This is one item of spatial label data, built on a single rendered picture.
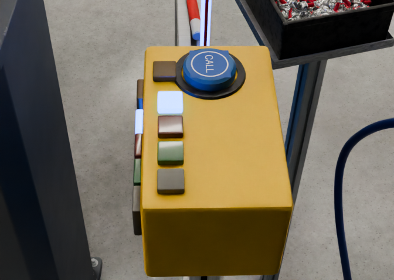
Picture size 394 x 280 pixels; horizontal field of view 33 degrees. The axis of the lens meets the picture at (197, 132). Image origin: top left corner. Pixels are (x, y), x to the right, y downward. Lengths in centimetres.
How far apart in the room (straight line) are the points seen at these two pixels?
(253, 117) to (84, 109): 152
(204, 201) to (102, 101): 158
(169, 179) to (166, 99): 7
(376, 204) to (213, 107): 136
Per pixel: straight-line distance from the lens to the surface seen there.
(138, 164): 47
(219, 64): 51
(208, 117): 48
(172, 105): 48
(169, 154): 45
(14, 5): 83
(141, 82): 53
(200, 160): 46
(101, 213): 175
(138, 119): 50
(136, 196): 46
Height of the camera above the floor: 143
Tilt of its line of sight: 48 degrees down
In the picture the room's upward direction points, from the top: 2 degrees clockwise
